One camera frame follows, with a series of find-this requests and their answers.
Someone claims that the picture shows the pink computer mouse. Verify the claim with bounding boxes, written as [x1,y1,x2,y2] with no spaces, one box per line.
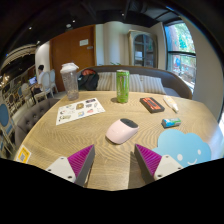
[105,117,140,145]

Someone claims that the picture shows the small green blue pack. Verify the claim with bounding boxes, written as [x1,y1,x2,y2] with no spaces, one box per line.
[161,117,183,129]

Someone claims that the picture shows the brown wooden door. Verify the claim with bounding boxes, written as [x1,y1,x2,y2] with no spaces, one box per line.
[49,24,97,93]

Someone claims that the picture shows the person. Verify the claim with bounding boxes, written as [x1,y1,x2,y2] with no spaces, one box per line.
[35,64,46,86]

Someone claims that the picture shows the green drink can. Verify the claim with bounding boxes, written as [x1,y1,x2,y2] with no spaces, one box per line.
[115,69,131,104]

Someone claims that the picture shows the white dining chair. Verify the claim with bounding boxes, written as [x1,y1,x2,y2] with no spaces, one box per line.
[33,69,59,103]

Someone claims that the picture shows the black and orange box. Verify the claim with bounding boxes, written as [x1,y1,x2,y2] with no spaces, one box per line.
[139,96,166,114]

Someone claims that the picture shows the grey tufted armchair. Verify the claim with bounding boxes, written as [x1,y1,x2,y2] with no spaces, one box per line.
[13,98,61,148]

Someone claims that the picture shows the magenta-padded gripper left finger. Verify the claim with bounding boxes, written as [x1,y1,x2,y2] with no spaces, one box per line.
[45,144,96,187]

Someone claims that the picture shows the brown curved sofa bench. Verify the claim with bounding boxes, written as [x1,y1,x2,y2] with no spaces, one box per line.
[76,64,193,100]

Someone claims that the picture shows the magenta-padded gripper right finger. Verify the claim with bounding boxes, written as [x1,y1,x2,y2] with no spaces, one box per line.
[134,143,184,185]

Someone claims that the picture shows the white sticker sheet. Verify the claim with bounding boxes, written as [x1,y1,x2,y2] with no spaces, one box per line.
[55,97,106,126]

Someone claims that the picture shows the clear shaker bottle white lid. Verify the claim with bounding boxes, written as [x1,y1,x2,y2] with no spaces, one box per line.
[59,62,80,102]

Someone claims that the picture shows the yellow square card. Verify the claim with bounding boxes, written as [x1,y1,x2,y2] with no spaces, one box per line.
[14,144,32,164]

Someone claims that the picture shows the striped cushion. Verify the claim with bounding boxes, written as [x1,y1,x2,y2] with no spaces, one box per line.
[96,71,118,92]
[139,75,167,95]
[128,73,145,93]

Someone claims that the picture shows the black framed window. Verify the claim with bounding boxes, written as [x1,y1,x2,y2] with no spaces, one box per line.
[164,20,198,93]

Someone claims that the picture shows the black backpack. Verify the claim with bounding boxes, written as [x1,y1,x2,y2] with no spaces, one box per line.
[77,68,100,92]

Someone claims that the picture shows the arched glass door cabinet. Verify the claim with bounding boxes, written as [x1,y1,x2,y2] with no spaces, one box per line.
[128,29,158,69]

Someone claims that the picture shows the blue cloud-shaped mouse pad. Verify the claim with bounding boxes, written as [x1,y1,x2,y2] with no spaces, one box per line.
[152,128,212,168]

